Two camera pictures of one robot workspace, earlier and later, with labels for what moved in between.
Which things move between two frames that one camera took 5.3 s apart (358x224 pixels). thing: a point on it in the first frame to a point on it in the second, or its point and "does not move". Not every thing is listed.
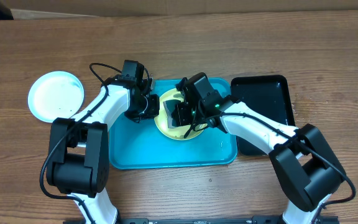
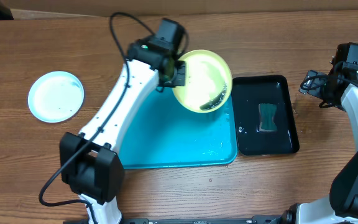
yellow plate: (175, 133) to (208, 81)
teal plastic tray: (225, 86) to (166, 135)
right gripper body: (191, 114) to (327, 94)
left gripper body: (145, 109) to (176, 74)
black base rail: (276, 219) does not move
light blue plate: (55, 94) does not move
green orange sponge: (173, 117) to (268, 122)
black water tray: (267, 94) does not move
